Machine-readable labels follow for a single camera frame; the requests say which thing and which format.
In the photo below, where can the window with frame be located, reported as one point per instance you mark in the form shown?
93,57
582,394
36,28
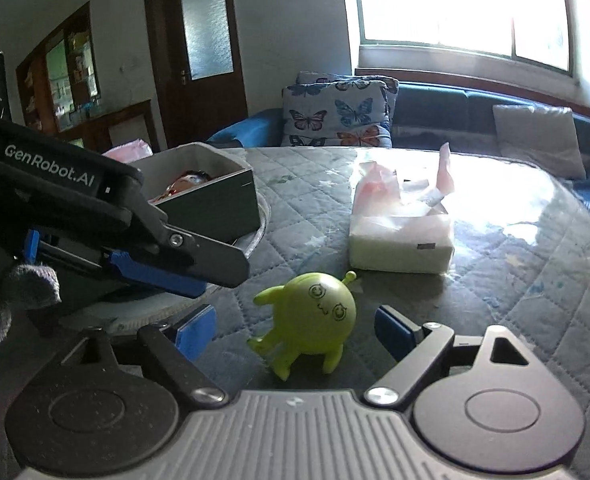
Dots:
534,31

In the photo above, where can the green alien toy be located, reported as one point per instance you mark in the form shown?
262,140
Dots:
313,314

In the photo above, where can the grey gloved hand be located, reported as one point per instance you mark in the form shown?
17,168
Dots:
26,287

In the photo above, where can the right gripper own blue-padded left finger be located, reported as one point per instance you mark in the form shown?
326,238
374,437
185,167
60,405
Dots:
169,351

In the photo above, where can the blue sofa bench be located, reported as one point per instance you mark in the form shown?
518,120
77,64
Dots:
424,116

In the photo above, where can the dark cardboard box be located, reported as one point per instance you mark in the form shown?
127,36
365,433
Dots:
223,206

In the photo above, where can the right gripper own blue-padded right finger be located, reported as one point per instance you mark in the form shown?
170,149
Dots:
419,352

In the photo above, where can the grey cushion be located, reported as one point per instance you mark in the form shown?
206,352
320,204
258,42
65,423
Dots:
542,135

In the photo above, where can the dark wooden door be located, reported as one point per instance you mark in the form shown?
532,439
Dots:
197,67

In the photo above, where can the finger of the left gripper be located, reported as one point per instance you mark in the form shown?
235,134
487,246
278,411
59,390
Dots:
113,266
193,254

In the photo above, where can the pink plastic bag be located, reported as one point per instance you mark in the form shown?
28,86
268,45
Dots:
130,152

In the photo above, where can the white tissue pack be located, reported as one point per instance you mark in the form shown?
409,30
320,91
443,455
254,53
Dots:
400,225

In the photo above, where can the quilted star tablecloth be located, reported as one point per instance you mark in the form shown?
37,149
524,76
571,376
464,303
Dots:
521,259

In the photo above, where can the butterfly pattern pillow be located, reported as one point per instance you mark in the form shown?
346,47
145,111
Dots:
351,111

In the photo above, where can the red-dressed doll figure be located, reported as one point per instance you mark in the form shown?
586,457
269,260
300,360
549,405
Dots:
187,180

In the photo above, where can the wooden display cabinet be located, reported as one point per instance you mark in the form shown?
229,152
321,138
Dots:
60,92

